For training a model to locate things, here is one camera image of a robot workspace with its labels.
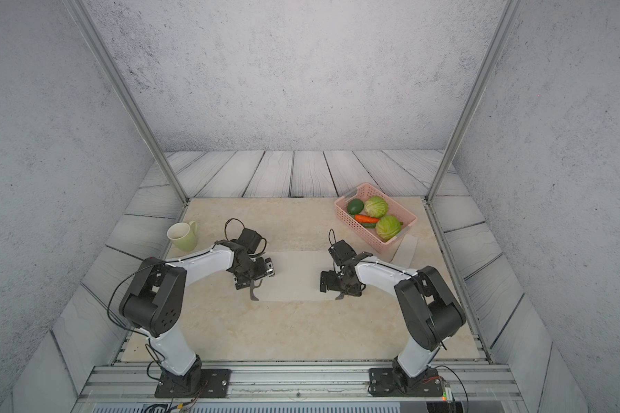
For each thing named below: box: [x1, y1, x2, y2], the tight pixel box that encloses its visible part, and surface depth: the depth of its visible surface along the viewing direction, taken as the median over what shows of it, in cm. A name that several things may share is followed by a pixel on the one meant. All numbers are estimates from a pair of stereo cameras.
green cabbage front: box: [375, 215, 403, 243], surface depth 103 cm
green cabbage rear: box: [364, 196, 389, 219], surface depth 111 cm
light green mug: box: [166, 220, 199, 253], surface depth 101 cm
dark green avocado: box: [347, 198, 365, 216], surface depth 116 cm
